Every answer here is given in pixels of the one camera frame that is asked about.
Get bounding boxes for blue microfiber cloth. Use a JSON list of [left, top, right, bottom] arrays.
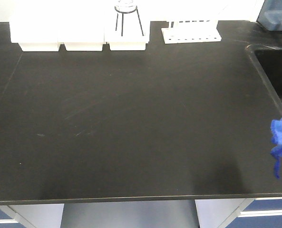
[[270, 119, 282, 179]]

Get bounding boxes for right white plastic bin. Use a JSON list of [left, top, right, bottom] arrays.
[[105, 5, 150, 51]]

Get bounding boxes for white plastic bin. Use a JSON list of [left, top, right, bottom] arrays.
[[105, 5, 150, 51], [58, 10, 105, 51], [9, 10, 60, 52]]

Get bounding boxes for white test tube rack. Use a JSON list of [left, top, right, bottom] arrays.
[[161, 9, 222, 44]]

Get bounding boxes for middle white plastic bin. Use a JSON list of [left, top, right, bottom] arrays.
[[58, 10, 105, 51]]

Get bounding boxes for left white plastic bin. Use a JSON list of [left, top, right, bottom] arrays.
[[9, 10, 60, 52]]

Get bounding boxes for left blue cabinet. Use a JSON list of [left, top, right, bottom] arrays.
[[0, 204, 64, 228]]

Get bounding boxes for blue cabinet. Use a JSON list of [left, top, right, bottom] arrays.
[[195, 197, 282, 228], [0, 204, 64, 228]]

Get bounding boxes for black lab sink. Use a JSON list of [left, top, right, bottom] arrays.
[[245, 44, 282, 116]]

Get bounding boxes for right blue cabinet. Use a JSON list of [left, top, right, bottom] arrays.
[[195, 197, 282, 228]]

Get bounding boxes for blue grey lab device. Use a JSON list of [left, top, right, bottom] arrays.
[[257, 0, 282, 31]]

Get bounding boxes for black wire tripod stand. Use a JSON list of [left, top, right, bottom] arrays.
[[114, 0, 145, 38]]

